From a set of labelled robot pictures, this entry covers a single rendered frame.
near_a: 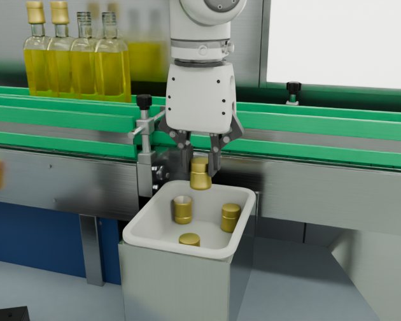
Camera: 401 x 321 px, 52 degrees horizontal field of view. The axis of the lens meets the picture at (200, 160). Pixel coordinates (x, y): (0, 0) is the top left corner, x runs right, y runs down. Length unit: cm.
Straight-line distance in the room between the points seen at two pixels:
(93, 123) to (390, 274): 80
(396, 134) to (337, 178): 13
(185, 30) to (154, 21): 43
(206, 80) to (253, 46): 37
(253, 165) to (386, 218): 26
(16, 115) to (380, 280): 93
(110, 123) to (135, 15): 32
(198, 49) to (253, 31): 38
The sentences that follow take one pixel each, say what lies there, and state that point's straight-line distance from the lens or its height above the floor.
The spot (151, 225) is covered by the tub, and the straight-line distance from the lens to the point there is 72.
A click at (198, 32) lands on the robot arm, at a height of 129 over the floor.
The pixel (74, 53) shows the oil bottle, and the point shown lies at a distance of 93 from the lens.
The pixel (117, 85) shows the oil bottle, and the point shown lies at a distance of 89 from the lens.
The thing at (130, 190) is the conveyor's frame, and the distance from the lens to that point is 80.
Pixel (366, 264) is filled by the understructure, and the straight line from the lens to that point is 115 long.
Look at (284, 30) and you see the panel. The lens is 93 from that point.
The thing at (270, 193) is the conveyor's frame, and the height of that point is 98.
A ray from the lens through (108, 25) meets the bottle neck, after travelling 90.
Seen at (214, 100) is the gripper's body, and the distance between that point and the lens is 59.
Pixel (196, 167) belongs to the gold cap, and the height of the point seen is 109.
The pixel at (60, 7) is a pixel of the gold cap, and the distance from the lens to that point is 96.
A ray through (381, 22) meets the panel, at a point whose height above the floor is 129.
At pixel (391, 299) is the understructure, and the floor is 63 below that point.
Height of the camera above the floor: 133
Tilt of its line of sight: 21 degrees down
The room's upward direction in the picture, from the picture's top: straight up
